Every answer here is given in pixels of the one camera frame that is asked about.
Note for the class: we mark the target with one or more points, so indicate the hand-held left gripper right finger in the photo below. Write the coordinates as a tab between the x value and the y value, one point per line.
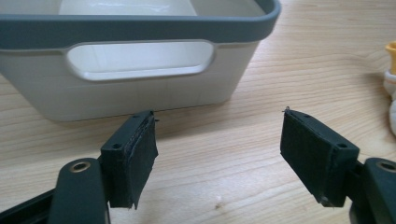
314	155

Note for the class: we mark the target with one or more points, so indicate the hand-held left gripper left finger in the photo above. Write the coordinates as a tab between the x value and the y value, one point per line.
129	161

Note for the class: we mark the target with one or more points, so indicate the white plastic bin grey rim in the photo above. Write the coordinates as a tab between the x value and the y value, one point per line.
130	93

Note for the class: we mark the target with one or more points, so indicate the white and yellow toy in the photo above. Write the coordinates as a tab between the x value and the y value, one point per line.
391	87

